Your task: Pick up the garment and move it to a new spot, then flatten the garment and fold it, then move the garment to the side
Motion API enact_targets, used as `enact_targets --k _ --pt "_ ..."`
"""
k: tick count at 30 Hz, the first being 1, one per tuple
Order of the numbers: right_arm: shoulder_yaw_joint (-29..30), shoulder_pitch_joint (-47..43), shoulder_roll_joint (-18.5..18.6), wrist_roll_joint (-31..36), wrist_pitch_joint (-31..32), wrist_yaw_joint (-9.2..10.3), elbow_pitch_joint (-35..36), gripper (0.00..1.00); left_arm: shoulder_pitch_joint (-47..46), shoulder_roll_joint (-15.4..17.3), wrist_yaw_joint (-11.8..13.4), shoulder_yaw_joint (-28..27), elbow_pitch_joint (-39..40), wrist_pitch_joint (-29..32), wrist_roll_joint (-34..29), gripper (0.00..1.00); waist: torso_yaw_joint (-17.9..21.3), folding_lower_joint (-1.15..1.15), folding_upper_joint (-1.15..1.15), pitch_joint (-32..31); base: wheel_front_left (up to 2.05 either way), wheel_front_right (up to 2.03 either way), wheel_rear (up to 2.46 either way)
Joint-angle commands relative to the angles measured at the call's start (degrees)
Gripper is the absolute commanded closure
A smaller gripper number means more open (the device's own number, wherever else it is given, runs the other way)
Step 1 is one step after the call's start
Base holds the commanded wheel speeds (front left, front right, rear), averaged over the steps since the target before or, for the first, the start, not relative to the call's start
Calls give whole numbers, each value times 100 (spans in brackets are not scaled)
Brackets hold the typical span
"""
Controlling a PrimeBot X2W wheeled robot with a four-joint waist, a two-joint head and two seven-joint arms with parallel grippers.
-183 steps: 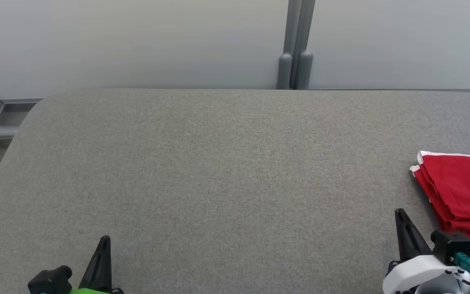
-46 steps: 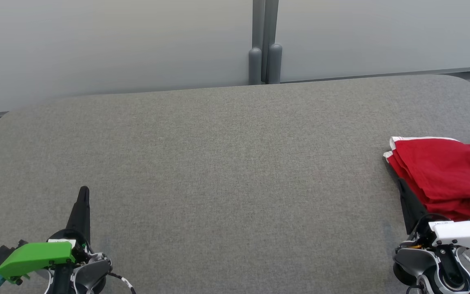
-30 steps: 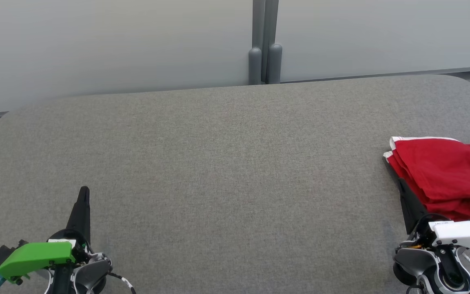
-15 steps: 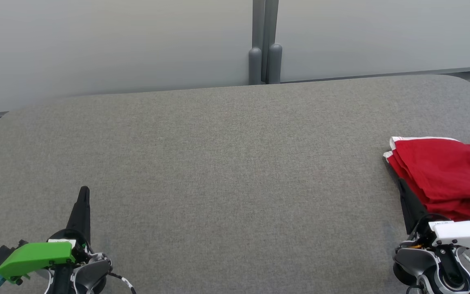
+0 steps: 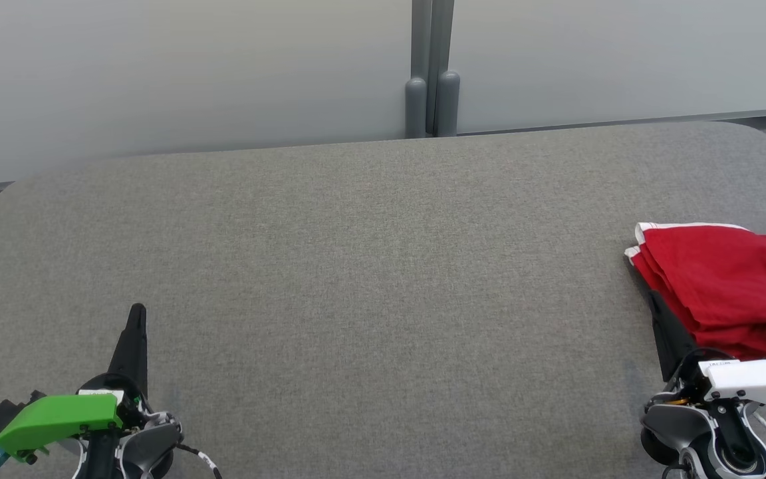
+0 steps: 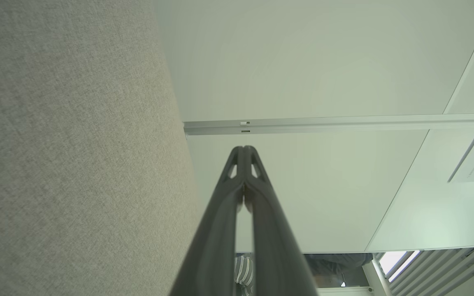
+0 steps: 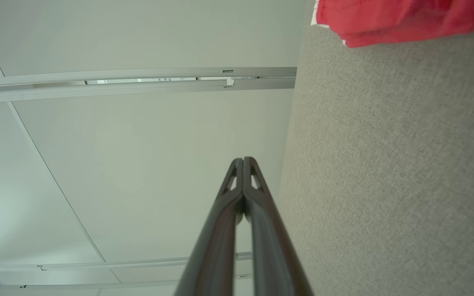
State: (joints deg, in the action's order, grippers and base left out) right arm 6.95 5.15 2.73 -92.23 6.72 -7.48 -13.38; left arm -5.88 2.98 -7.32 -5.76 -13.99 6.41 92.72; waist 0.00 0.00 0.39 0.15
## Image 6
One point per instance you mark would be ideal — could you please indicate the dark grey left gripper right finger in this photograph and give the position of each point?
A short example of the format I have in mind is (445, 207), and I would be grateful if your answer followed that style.
(274, 255)

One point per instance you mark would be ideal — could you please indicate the person in striped shirt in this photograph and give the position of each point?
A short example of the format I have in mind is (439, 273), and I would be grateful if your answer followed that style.
(243, 271)

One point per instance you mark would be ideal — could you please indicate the bright ceiling light panel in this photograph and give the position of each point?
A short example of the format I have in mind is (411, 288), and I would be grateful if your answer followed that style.
(397, 263)

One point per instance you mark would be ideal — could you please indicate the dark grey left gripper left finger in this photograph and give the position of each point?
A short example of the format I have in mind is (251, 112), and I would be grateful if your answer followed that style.
(216, 246)

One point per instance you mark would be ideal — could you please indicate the grey aluminium rail with slots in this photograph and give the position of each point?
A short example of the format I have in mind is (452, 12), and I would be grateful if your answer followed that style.
(344, 123)

